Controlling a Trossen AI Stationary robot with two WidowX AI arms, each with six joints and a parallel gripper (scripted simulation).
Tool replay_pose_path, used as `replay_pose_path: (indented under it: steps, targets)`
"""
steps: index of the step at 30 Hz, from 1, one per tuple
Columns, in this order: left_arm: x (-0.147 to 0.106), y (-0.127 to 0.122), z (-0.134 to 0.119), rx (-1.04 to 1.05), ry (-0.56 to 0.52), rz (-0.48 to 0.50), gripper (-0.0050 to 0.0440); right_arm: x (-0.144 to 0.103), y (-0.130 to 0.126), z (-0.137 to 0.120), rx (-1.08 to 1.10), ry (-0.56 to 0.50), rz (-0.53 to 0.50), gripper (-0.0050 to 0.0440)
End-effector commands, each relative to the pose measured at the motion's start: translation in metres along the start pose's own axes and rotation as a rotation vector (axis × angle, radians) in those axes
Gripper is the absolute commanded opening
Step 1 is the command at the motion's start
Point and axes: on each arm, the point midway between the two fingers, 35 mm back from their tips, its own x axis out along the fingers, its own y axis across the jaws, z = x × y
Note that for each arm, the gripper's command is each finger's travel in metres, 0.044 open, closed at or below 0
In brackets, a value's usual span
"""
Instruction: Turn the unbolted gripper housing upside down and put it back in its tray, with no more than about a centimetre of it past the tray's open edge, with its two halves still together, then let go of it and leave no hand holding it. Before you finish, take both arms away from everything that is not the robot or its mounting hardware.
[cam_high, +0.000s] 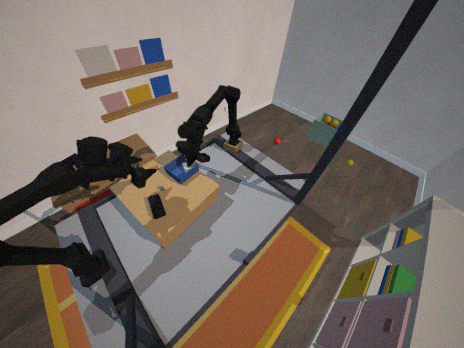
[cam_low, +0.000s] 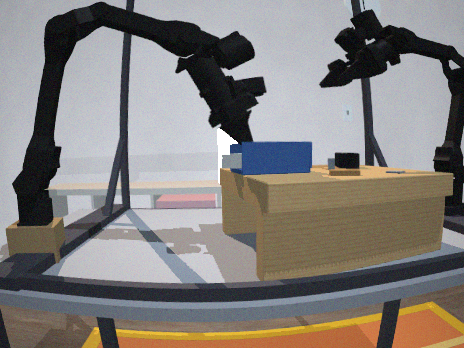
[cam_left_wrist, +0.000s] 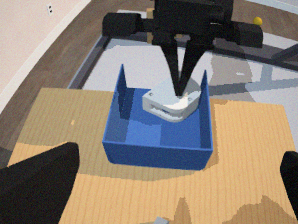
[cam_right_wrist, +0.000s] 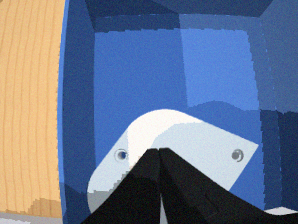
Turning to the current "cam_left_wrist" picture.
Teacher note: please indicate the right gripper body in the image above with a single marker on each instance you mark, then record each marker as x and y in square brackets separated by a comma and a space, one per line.
[122, 24]

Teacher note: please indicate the blue open tray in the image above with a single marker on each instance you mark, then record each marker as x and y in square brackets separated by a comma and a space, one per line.
[128, 122]

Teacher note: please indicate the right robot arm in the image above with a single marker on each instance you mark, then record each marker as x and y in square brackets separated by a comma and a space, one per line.
[193, 16]

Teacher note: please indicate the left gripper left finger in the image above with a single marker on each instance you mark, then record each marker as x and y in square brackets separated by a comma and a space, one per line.
[36, 190]

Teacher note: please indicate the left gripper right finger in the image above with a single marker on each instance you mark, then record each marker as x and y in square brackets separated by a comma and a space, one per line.
[289, 174]

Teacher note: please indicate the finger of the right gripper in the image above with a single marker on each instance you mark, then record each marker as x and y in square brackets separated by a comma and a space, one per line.
[193, 53]
[170, 51]

